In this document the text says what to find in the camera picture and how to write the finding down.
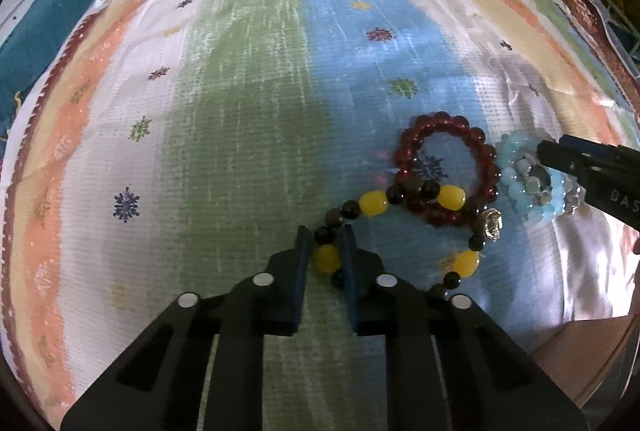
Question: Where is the light blue beaded bracelet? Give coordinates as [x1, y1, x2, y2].
[495, 134, 584, 225]

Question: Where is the teal cloth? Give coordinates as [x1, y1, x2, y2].
[0, 0, 124, 140]

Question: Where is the yellow and dark beaded bracelet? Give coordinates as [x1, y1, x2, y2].
[312, 181, 503, 301]

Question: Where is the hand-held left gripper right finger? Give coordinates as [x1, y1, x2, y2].
[340, 227, 591, 431]

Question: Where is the striped pastel blanket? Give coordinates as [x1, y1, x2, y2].
[0, 0, 640, 431]

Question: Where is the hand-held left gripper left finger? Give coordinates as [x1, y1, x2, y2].
[60, 225, 308, 431]

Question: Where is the dark red beaded bracelet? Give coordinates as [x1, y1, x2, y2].
[394, 111, 501, 227]

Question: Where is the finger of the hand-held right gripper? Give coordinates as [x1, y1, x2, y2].
[558, 134, 640, 172]
[537, 140, 640, 230]

